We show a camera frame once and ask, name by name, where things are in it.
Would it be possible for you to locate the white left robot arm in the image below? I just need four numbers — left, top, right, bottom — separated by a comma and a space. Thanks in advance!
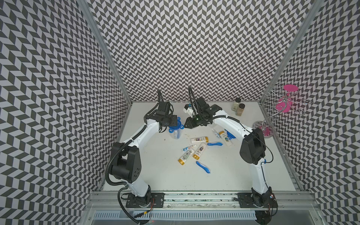
105, 90, 177, 207

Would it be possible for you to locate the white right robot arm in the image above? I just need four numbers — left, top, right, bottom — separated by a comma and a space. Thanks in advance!
185, 87, 278, 209

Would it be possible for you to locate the small toothpaste tube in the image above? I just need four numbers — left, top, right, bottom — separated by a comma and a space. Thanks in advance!
211, 128, 221, 139
182, 144, 197, 152

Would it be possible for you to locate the blue toothbrush upper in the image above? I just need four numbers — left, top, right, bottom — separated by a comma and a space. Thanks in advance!
207, 142, 223, 146

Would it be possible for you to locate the blue toothbrush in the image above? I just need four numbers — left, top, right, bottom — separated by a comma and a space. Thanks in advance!
207, 142, 223, 146
196, 161, 211, 174

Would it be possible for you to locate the blue toothbrush lower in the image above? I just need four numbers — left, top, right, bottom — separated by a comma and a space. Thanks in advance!
196, 161, 211, 174

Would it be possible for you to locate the pink plastic glass upper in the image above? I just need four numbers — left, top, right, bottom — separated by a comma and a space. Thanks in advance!
284, 84, 299, 92

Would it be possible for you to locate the aluminium front rail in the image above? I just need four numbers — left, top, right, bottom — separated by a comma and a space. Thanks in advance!
79, 191, 320, 225

